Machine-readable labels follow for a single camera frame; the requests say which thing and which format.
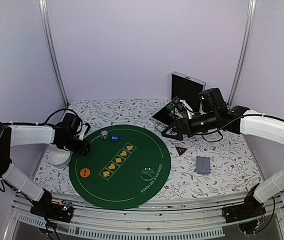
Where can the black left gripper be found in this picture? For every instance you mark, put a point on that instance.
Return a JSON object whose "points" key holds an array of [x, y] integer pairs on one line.
{"points": [[83, 150]]}

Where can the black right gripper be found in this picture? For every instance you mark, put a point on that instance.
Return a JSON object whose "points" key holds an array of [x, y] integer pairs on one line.
{"points": [[178, 125]]}

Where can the blue peach chip stack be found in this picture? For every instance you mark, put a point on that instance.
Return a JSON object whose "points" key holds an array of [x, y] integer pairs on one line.
{"points": [[104, 134]]}

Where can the orange big blind button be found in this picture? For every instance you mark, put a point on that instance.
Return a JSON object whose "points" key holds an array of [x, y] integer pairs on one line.
{"points": [[85, 173]]}

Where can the blue small blind button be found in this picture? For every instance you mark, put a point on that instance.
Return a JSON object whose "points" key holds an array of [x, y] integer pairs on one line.
{"points": [[114, 138]]}

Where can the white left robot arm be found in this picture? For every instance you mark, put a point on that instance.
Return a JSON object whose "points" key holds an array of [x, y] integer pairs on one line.
{"points": [[27, 139]]}

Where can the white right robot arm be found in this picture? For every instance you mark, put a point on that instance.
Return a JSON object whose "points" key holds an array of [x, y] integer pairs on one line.
{"points": [[216, 116]]}

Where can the triangular all in button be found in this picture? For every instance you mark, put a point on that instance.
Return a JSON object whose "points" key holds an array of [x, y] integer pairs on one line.
{"points": [[180, 150]]}

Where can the short green chip row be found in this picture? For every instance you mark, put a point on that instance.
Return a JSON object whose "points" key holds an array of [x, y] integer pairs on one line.
{"points": [[170, 107]]}

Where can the white ceramic bowl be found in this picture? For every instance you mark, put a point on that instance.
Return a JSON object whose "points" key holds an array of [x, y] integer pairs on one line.
{"points": [[59, 157]]}

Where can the aluminium poker chip case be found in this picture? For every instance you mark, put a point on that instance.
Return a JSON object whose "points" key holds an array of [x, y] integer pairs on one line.
{"points": [[184, 87]]}

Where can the green round poker mat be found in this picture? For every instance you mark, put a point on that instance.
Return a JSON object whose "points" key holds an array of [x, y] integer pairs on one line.
{"points": [[115, 182]]}

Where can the clear dealer button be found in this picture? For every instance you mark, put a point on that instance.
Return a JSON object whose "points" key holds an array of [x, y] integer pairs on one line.
{"points": [[147, 174]]}

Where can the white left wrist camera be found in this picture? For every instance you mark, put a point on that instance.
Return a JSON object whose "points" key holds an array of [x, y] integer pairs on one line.
{"points": [[84, 130]]}

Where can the front aluminium rail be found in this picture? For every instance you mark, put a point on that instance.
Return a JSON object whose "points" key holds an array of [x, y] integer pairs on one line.
{"points": [[180, 219]]}

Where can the right aluminium frame post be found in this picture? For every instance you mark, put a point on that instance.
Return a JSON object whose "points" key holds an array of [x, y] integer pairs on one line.
{"points": [[243, 52]]}

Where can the aluminium frame post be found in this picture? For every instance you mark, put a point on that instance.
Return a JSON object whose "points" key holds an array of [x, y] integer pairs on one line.
{"points": [[51, 49], [243, 52]]}

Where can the left aluminium frame post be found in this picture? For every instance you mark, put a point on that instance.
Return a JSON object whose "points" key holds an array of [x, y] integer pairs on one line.
{"points": [[51, 49]]}

